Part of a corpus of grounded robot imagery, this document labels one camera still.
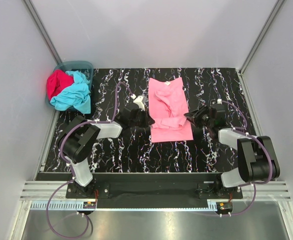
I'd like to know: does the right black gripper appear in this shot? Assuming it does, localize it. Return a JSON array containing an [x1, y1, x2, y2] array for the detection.
[[184, 105, 214, 129]]

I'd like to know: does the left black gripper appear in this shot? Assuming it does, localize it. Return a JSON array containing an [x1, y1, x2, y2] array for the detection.
[[129, 107, 155, 129]]

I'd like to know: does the pink t shirt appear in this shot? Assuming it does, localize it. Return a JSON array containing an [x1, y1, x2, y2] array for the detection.
[[148, 77, 194, 143]]

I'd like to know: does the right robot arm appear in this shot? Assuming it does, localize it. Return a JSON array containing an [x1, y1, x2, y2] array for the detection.
[[184, 99, 280, 198]]

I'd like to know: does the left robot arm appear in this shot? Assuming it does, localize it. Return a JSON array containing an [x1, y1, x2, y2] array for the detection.
[[57, 103, 155, 198]]

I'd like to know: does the cyan t shirt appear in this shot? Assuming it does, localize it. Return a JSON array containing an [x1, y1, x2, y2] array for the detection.
[[48, 70, 91, 114]]

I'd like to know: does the teal plastic basket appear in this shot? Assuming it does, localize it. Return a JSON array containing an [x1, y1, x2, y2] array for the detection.
[[45, 60, 94, 112]]

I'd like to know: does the red t shirt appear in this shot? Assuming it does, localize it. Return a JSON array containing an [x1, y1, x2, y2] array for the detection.
[[46, 69, 74, 101]]

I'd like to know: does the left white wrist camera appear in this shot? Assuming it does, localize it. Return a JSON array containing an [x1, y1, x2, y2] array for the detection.
[[130, 94, 147, 111]]

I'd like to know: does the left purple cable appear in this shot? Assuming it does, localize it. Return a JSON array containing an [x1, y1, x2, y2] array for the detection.
[[46, 81, 137, 238]]

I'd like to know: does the purple cable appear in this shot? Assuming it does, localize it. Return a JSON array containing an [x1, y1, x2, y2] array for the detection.
[[46, 81, 137, 238], [196, 100, 275, 217]]

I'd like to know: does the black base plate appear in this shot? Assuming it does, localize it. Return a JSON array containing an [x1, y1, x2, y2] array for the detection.
[[66, 173, 243, 210]]

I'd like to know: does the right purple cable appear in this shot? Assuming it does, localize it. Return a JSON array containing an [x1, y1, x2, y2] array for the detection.
[[196, 100, 275, 217]]

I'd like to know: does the aluminium frame rail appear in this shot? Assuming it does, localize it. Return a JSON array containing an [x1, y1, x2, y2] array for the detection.
[[20, 180, 291, 201]]

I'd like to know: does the right corner aluminium post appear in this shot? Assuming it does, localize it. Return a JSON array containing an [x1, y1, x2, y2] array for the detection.
[[238, 0, 286, 75]]

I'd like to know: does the corner aluminium post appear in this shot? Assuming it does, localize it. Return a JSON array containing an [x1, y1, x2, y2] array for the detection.
[[22, 0, 63, 65], [238, 0, 286, 75]]

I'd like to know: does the left corner aluminium post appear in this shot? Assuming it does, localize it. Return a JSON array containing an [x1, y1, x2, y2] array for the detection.
[[22, 0, 63, 65]]

